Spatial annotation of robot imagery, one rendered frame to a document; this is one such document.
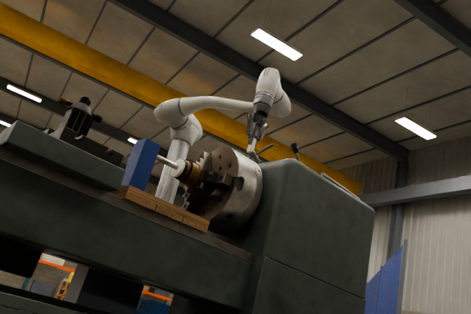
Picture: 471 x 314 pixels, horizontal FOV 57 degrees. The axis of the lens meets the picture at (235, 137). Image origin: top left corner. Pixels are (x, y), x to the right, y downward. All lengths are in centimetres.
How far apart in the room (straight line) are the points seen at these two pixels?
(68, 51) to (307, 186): 1126
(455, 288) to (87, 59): 1150
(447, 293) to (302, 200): 1199
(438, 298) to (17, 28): 1311
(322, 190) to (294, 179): 16
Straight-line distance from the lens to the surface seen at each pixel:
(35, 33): 1268
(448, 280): 1361
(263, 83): 207
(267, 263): 153
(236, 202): 154
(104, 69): 1262
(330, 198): 179
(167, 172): 231
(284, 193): 160
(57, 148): 116
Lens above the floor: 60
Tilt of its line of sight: 24 degrees up
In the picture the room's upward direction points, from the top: 16 degrees clockwise
